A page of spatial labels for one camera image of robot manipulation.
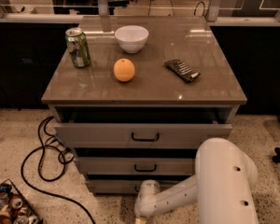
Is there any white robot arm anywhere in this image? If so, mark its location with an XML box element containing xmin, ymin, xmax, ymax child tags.
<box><xmin>134</xmin><ymin>138</ymin><xmax>259</xmax><ymax>224</ymax></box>

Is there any orange fruit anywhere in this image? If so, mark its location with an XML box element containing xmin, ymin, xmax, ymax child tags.
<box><xmin>113</xmin><ymin>59</ymin><xmax>135</xmax><ymax>82</ymax></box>

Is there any grey bottom drawer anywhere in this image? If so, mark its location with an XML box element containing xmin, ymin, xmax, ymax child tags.
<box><xmin>85</xmin><ymin>175</ymin><xmax>189</xmax><ymax>195</ymax></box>

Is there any grey top drawer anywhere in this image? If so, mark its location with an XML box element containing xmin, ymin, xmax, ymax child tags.
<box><xmin>55</xmin><ymin>123</ymin><xmax>232</xmax><ymax>149</ymax></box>

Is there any green soda can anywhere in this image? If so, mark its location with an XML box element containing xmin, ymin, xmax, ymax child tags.
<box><xmin>65</xmin><ymin>27</ymin><xmax>91</xmax><ymax>68</ymax></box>

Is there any grey middle drawer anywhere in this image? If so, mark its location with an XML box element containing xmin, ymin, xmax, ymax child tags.
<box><xmin>75</xmin><ymin>147</ymin><xmax>197</xmax><ymax>175</ymax></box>

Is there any dark snack bar packet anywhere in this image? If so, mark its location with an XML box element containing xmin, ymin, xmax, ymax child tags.
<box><xmin>164</xmin><ymin>59</ymin><xmax>200</xmax><ymax>83</ymax></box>

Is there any white ceramic bowl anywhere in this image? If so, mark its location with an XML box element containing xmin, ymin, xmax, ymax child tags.
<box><xmin>115</xmin><ymin>25</ymin><xmax>149</xmax><ymax>54</ymax></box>

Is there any grey drawer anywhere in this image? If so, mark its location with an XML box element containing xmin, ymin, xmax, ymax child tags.
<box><xmin>75</xmin><ymin>147</ymin><xmax>197</xmax><ymax>175</ymax></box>
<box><xmin>85</xmin><ymin>175</ymin><xmax>189</xmax><ymax>195</ymax></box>
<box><xmin>55</xmin><ymin>123</ymin><xmax>232</xmax><ymax>149</ymax></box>

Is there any black floor cable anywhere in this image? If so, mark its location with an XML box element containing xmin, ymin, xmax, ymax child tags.
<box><xmin>20</xmin><ymin>116</ymin><xmax>97</xmax><ymax>224</ymax></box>

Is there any wire basket of cans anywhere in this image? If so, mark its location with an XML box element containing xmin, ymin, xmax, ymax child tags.
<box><xmin>0</xmin><ymin>179</ymin><xmax>44</xmax><ymax>224</ymax></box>

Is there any person behind glass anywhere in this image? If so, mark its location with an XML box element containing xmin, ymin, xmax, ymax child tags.
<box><xmin>52</xmin><ymin>0</ymin><xmax>99</xmax><ymax>15</ymax></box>

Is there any grey drawer cabinet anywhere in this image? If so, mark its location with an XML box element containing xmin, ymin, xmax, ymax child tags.
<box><xmin>41</xmin><ymin>15</ymin><xmax>248</xmax><ymax>124</ymax></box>

